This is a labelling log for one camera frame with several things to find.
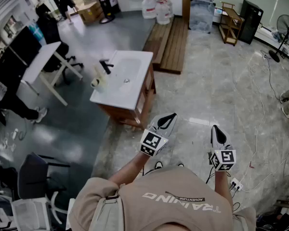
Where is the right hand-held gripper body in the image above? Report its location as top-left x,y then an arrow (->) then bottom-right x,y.
209,144 -> 237,172

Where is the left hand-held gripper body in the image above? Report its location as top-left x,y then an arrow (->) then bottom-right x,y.
139,126 -> 171,157

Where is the person's left forearm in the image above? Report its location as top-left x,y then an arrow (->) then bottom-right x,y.
107,152 -> 150,185

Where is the person's right forearm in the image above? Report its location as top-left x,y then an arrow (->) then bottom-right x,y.
214,169 -> 234,208

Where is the white power strip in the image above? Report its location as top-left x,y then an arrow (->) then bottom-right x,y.
230,177 -> 244,192

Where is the white cup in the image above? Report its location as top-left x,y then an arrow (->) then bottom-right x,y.
91,77 -> 107,94

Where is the person's beige t-shirt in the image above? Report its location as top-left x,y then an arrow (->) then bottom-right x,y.
68,165 -> 256,231

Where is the black faucet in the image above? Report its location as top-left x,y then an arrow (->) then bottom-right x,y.
99,59 -> 115,75

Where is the wooden slatted platform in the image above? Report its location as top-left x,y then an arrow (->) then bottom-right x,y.
142,16 -> 189,75

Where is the blue white painting canvas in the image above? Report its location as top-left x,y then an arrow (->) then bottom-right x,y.
188,0 -> 217,34

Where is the wooden shelf rack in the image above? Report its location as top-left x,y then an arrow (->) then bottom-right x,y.
218,1 -> 245,47

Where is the black office chair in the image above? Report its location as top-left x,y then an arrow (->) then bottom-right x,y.
35,5 -> 84,86

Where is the black tall appliance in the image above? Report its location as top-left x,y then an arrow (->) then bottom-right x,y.
238,0 -> 264,45

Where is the black box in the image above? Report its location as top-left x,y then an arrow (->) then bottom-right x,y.
105,0 -> 121,16

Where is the dark blue chair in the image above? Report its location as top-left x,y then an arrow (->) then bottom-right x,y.
17,152 -> 71,202

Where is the cardboard box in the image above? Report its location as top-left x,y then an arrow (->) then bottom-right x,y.
77,0 -> 104,25

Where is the white desk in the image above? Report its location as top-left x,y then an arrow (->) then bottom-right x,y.
20,41 -> 84,107

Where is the white mesh chair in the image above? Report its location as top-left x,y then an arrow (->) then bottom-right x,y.
10,191 -> 68,231

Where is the blue water bottle pack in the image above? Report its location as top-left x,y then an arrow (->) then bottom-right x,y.
28,22 -> 47,46

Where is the black monitor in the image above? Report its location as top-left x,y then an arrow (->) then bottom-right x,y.
0,47 -> 27,88
9,26 -> 42,67

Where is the white cable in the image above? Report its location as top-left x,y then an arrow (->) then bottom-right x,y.
238,53 -> 267,193

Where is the black cable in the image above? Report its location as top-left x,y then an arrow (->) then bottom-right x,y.
260,49 -> 284,103

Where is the grey shoulder strap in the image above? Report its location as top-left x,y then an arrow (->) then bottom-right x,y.
92,194 -> 122,231

